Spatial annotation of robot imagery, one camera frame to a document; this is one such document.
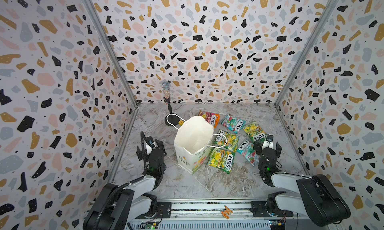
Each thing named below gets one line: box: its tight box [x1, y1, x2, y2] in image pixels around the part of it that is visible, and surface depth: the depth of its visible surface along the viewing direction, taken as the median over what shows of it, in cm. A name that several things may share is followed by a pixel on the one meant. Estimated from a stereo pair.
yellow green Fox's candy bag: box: [243, 122, 267, 142], surface depth 105 cm
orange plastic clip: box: [221, 205, 234, 219], surface depth 75 cm
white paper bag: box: [174, 116, 214, 175], surface depth 81 cm
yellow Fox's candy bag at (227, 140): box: [213, 129, 240, 153], surface depth 99 cm
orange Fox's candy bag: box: [197, 110, 220, 129], surface depth 112 cm
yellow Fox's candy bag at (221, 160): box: [207, 148, 236, 174], surface depth 91 cm
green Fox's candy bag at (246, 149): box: [236, 139, 260, 167], surface depth 94 cm
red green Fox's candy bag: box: [220, 114, 247, 134], surface depth 108 cm
